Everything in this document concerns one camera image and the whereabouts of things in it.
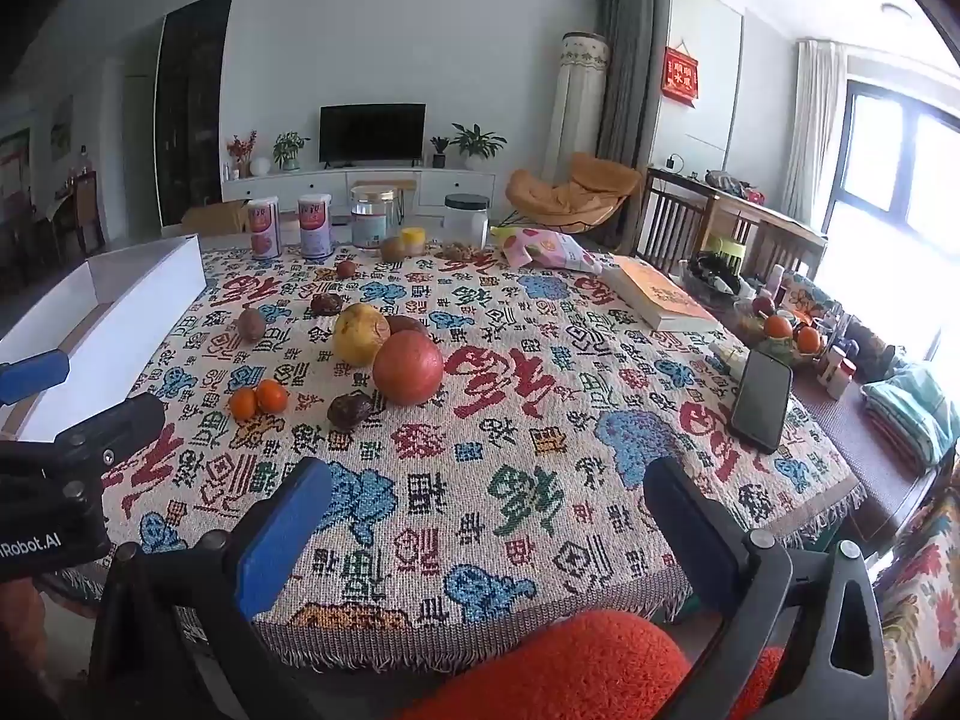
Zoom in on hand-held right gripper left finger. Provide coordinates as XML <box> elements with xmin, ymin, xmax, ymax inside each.
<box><xmin>90</xmin><ymin>456</ymin><xmax>353</xmax><ymax>720</ymax></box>

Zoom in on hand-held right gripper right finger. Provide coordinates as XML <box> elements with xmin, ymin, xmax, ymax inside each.
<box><xmin>643</xmin><ymin>456</ymin><xmax>890</xmax><ymax>720</ymax></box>

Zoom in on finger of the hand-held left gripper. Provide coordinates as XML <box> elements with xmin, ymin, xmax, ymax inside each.
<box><xmin>46</xmin><ymin>392</ymin><xmax>166</xmax><ymax>475</ymax></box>
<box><xmin>0</xmin><ymin>349</ymin><xmax>71</xmax><ymax>406</ymax></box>

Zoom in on white rectangular box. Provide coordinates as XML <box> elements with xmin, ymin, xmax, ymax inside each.
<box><xmin>0</xmin><ymin>234</ymin><xmax>207</xmax><ymax>442</ymax></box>

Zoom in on large red apple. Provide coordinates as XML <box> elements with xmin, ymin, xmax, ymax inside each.
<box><xmin>373</xmin><ymin>330</ymin><xmax>445</xmax><ymax>406</ymax></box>

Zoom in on person's left forearm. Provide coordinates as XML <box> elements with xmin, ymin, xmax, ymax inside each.
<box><xmin>0</xmin><ymin>581</ymin><xmax>76</xmax><ymax>720</ymax></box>

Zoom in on black smartphone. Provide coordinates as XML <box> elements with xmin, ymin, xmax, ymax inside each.
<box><xmin>729</xmin><ymin>349</ymin><xmax>794</xmax><ymax>455</ymax></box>

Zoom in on orange fuzzy clothing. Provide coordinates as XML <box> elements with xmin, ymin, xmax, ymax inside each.
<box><xmin>390</xmin><ymin>610</ymin><xmax>785</xmax><ymax>720</ymax></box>

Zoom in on printed woven tablecloth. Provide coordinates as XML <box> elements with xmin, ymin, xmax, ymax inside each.
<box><xmin>97</xmin><ymin>240</ymin><xmax>863</xmax><ymax>661</ymax></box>

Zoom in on fruit bowl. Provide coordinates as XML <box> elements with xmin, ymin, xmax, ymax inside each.
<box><xmin>739</xmin><ymin>292</ymin><xmax>826</xmax><ymax>370</ymax></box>

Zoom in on large yellow apple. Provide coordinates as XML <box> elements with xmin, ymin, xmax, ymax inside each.
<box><xmin>333</xmin><ymin>303</ymin><xmax>392</xmax><ymax>368</ymax></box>

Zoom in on cardboard box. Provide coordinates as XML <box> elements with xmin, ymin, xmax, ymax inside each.
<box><xmin>180</xmin><ymin>199</ymin><xmax>252</xmax><ymax>235</ymax></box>

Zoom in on orange cover book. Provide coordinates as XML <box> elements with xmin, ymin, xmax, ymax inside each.
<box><xmin>600</xmin><ymin>255</ymin><xmax>721</xmax><ymax>332</ymax></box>

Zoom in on floral cushion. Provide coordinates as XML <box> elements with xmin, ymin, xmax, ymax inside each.
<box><xmin>874</xmin><ymin>495</ymin><xmax>960</xmax><ymax>720</ymax></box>

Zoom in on pink purple tin can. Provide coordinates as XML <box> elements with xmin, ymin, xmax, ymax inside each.
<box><xmin>298</xmin><ymin>193</ymin><xmax>334</xmax><ymax>262</ymax></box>
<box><xmin>247</xmin><ymin>196</ymin><xmax>283</xmax><ymax>261</ymax></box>

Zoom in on folded towels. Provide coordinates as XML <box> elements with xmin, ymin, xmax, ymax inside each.
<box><xmin>861</xmin><ymin>364</ymin><xmax>960</xmax><ymax>466</ymax></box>

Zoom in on dark wooden chair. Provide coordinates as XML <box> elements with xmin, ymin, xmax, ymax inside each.
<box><xmin>742</xmin><ymin>217</ymin><xmax>826</xmax><ymax>278</ymax></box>
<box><xmin>634</xmin><ymin>167</ymin><xmax>713</xmax><ymax>260</ymax></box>

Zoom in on red flower vase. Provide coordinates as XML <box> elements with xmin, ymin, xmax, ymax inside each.
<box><xmin>227</xmin><ymin>131</ymin><xmax>260</xmax><ymax>179</ymax></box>

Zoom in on dark display cabinet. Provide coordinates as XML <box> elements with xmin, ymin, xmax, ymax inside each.
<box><xmin>154</xmin><ymin>0</ymin><xmax>235</xmax><ymax>226</ymax></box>

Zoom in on pink snack bag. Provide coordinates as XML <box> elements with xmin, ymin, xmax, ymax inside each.
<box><xmin>491</xmin><ymin>223</ymin><xmax>605</xmax><ymax>275</ymax></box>

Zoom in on clear glass jar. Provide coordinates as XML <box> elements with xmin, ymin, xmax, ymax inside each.
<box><xmin>350</xmin><ymin>186</ymin><xmax>397</xmax><ymax>251</ymax></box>

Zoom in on bushy white pot plant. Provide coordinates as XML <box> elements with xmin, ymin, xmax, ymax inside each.
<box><xmin>272</xmin><ymin>131</ymin><xmax>310</xmax><ymax>171</ymax></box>

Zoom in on wooden side table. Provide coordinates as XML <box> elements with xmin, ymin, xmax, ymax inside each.
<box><xmin>645</xmin><ymin>165</ymin><xmax>826</xmax><ymax>256</ymax></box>

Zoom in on black lid plastic jar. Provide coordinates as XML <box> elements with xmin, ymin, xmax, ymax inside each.
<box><xmin>442</xmin><ymin>193</ymin><xmax>491</xmax><ymax>250</ymax></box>

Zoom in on orange lounge chair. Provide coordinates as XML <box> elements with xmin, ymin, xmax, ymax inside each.
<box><xmin>505</xmin><ymin>152</ymin><xmax>644</xmax><ymax>235</ymax></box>

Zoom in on black television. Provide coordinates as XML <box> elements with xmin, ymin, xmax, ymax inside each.
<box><xmin>319</xmin><ymin>103</ymin><xmax>427</xmax><ymax>164</ymax></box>

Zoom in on white curtain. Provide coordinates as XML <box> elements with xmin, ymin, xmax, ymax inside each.
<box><xmin>780</xmin><ymin>37</ymin><xmax>848</xmax><ymax>222</ymax></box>

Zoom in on large leafy potted plant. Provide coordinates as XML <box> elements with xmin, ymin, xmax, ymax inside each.
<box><xmin>450</xmin><ymin>122</ymin><xmax>507</xmax><ymax>170</ymax></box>

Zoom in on covered standing air conditioner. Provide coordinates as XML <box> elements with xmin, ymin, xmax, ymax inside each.
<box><xmin>541</xmin><ymin>31</ymin><xmax>610</xmax><ymax>185</ymax></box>

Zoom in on grey curtain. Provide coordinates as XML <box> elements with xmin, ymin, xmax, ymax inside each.
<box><xmin>596</xmin><ymin>0</ymin><xmax>657</xmax><ymax>166</ymax></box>

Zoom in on red wall hanging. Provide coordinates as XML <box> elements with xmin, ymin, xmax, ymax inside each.
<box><xmin>661</xmin><ymin>45</ymin><xmax>700</xmax><ymax>104</ymax></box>

